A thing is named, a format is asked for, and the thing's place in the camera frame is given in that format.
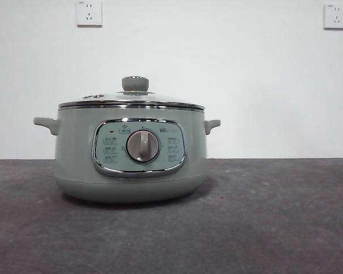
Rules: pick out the glass lid with green knob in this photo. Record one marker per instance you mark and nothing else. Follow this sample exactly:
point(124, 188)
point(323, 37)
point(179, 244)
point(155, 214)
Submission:
point(135, 84)

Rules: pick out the white wall socket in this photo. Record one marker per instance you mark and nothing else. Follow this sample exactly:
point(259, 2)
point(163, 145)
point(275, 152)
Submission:
point(335, 17)
point(89, 13)

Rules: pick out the pale green electric pot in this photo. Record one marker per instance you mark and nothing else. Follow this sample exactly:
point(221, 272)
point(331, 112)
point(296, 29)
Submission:
point(74, 148)

